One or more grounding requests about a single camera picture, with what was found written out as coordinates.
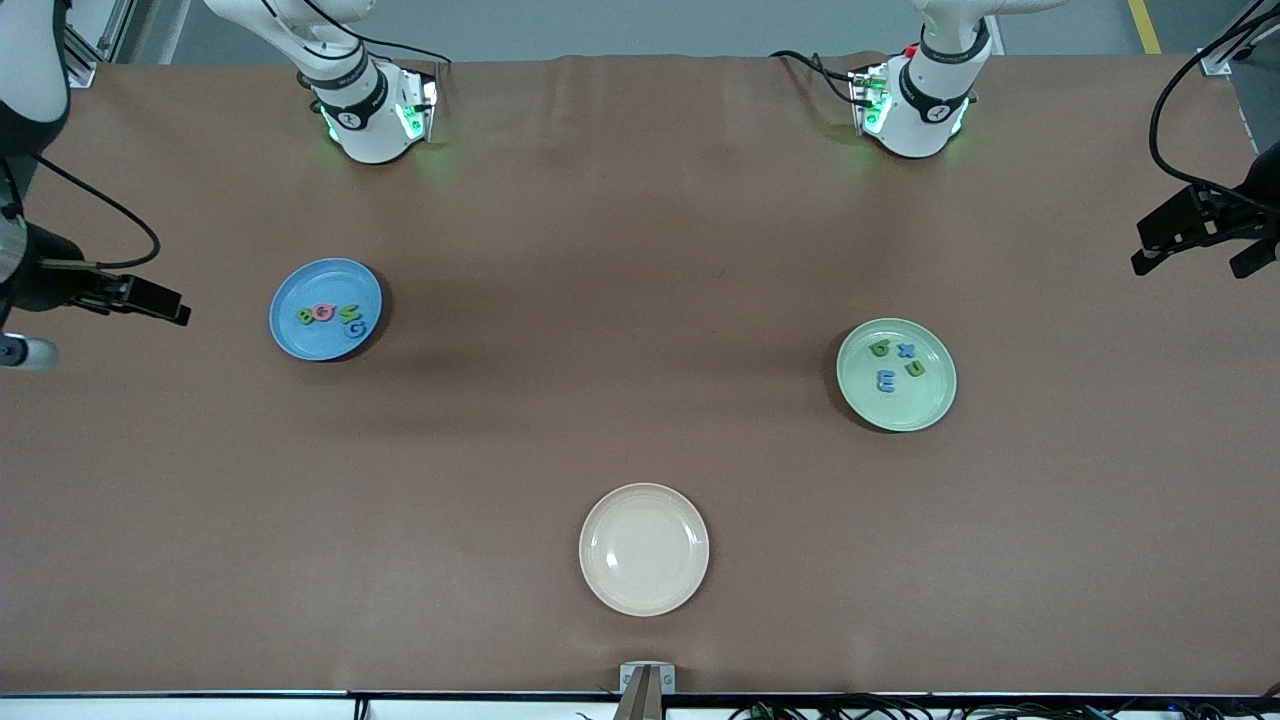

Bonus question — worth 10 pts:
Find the blue round plate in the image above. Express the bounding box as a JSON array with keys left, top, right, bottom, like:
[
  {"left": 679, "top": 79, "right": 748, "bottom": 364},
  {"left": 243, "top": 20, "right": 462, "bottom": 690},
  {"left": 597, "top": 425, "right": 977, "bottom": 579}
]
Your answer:
[{"left": 269, "top": 258, "right": 384, "bottom": 362}]

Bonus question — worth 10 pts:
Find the green round plate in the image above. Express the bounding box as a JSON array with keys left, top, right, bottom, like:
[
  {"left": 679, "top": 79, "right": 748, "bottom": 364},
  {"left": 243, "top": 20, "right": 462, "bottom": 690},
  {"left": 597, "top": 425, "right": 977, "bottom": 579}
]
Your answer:
[{"left": 836, "top": 318, "right": 958, "bottom": 433}]

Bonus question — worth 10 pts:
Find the beige round plate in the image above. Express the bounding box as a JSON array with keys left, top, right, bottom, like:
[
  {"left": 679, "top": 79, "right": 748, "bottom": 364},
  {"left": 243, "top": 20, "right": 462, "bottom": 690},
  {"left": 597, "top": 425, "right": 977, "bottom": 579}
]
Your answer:
[{"left": 579, "top": 483, "right": 711, "bottom": 617}]

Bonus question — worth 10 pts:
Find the brown table mat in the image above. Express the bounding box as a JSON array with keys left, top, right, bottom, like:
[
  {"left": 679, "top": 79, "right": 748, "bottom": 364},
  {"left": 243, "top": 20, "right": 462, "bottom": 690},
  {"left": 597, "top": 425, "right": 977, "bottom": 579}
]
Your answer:
[{"left": 0, "top": 52, "right": 1280, "bottom": 697}]

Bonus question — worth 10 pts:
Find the base connector box green light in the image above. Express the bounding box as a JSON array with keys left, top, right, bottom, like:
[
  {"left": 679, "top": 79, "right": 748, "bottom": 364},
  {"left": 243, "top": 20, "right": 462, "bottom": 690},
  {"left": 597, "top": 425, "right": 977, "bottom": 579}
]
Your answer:
[
  {"left": 848, "top": 63, "right": 893, "bottom": 136},
  {"left": 395, "top": 68, "right": 439, "bottom": 143}
]

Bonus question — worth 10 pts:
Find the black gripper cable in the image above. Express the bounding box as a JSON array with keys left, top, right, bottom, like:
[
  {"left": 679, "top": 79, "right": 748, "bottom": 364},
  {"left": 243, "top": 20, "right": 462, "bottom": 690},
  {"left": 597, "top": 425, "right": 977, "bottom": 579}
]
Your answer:
[
  {"left": 5, "top": 155, "right": 162, "bottom": 271},
  {"left": 1148, "top": 0, "right": 1280, "bottom": 216}
]

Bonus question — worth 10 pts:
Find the black base cable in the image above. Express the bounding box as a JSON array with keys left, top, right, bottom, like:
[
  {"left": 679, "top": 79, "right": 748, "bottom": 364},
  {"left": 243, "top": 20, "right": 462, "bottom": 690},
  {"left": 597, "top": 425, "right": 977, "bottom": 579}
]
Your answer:
[
  {"left": 768, "top": 48, "right": 863, "bottom": 106},
  {"left": 300, "top": 0, "right": 453, "bottom": 76}
]

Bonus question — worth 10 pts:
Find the grey metal camera bracket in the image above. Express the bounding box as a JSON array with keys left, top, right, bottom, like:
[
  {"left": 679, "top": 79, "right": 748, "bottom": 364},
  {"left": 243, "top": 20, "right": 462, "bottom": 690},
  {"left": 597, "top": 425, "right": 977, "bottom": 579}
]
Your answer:
[{"left": 615, "top": 662, "right": 677, "bottom": 720}]

